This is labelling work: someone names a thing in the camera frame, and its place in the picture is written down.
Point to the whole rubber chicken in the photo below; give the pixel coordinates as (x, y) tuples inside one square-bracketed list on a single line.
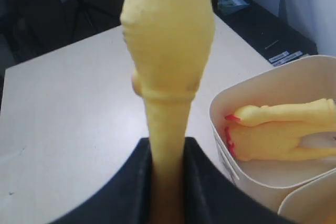
[(169, 42)]

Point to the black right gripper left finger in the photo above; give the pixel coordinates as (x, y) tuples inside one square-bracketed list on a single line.
[(125, 198)]

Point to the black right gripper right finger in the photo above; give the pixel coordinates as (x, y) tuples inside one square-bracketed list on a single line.
[(209, 197)]

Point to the cream bin marked O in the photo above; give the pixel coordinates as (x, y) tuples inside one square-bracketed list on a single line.
[(311, 203)]

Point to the cream bin marked X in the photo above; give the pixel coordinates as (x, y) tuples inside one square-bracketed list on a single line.
[(304, 80)]

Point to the black side table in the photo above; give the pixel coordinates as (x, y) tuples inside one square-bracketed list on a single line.
[(271, 37)]

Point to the teal paper box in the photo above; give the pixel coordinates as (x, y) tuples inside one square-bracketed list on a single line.
[(228, 7)]

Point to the broken chicken body half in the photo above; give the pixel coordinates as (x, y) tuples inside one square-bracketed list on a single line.
[(275, 141)]

